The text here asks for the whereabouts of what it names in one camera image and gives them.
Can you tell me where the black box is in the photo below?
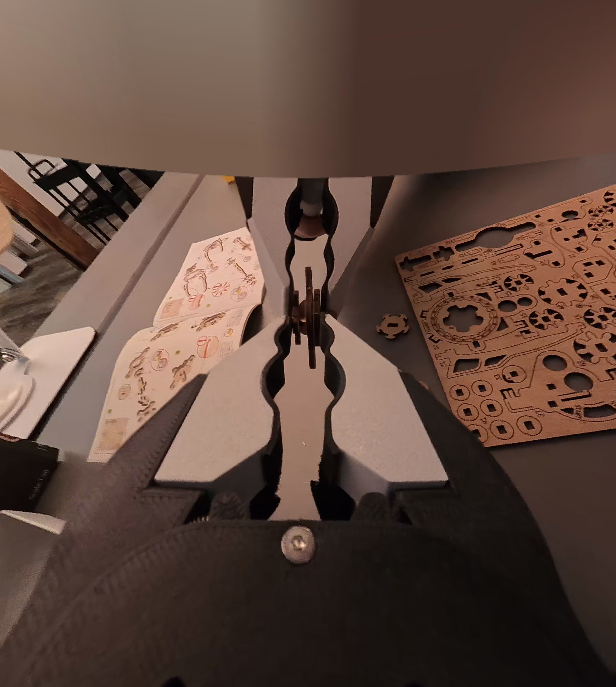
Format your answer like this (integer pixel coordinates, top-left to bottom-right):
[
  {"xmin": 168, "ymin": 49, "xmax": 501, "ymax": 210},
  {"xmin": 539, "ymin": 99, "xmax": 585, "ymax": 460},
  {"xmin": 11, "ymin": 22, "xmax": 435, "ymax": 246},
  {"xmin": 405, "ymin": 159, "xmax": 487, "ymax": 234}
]
[{"xmin": 0, "ymin": 423, "xmax": 60, "ymax": 556}]

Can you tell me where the illustrated instruction booklet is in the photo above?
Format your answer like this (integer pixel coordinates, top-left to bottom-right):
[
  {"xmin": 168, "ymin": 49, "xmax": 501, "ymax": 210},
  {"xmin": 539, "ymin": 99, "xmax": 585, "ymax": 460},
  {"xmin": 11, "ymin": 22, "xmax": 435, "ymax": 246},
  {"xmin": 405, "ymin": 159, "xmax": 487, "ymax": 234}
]
[{"xmin": 87, "ymin": 228, "xmax": 267, "ymax": 463}]

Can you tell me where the black metal rack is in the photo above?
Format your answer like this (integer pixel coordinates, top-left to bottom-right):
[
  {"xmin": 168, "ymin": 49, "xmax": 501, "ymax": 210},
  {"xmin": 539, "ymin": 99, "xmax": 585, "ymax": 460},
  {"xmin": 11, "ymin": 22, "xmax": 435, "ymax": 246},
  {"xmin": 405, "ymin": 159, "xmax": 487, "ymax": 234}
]
[{"xmin": 28, "ymin": 157, "xmax": 145, "ymax": 243}]

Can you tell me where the white flat stand base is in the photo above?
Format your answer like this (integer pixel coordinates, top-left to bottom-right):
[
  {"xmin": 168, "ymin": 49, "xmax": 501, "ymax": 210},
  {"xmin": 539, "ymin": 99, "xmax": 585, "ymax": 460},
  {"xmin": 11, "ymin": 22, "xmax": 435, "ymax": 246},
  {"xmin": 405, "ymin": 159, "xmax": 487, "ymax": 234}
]
[{"xmin": 0, "ymin": 326, "xmax": 97, "ymax": 438}]

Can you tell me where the wooden model assembly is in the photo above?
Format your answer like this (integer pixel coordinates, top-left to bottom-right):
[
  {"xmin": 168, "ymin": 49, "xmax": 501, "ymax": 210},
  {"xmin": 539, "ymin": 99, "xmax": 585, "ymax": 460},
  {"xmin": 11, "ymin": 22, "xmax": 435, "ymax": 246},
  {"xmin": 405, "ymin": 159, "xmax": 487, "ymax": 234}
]
[{"xmin": 288, "ymin": 265, "xmax": 322, "ymax": 370}]

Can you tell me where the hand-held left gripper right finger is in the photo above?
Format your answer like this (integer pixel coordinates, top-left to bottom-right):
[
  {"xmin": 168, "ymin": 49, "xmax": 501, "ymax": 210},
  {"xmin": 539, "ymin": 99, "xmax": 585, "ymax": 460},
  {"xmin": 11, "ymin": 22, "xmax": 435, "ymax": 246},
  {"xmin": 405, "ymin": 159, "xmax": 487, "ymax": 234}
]
[{"xmin": 310, "ymin": 314, "xmax": 449, "ymax": 519}]

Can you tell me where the brown wooden beam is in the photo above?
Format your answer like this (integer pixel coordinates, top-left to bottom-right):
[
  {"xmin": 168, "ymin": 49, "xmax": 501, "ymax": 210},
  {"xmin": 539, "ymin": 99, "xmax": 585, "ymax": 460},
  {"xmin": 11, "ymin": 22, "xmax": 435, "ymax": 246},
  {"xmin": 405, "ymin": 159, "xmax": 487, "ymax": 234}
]
[{"xmin": 0, "ymin": 144, "xmax": 100, "ymax": 269}]

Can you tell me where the laser-cut wooden parts sheet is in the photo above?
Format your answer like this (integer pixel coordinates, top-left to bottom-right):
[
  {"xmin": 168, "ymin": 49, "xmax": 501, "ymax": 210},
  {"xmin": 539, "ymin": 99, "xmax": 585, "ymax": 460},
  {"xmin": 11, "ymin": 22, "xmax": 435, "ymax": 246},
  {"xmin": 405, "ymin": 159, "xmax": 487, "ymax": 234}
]
[{"xmin": 395, "ymin": 173, "xmax": 616, "ymax": 447}]

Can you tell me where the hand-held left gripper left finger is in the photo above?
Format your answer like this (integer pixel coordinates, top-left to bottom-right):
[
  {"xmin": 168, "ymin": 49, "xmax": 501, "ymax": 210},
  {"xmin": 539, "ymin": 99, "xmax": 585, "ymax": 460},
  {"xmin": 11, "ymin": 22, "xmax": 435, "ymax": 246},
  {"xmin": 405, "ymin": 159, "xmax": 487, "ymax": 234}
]
[{"xmin": 152, "ymin": 316, "xmax": 294, "ymax": 519}]

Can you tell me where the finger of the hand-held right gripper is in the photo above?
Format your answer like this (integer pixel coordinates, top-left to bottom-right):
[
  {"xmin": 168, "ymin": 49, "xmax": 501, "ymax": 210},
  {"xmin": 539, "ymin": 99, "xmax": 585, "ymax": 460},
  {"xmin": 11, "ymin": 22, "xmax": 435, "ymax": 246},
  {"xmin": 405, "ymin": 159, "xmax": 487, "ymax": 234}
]
[
  {"xmin": 246, "ymin": 176, "xmax": 301, "ymax": 320},
  {"xmin": 319, "ymin": 176, "xmax": 379, "ymax": 318}
]

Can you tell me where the small notched wooden gear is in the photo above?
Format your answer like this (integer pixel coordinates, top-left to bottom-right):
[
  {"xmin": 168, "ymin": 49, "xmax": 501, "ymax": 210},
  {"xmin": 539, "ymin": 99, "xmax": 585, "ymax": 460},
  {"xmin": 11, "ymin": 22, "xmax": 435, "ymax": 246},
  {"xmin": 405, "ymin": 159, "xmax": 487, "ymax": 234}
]
[{"xmin": 376, "ymin": 313, "xmax": 411, "ymax": 341}]

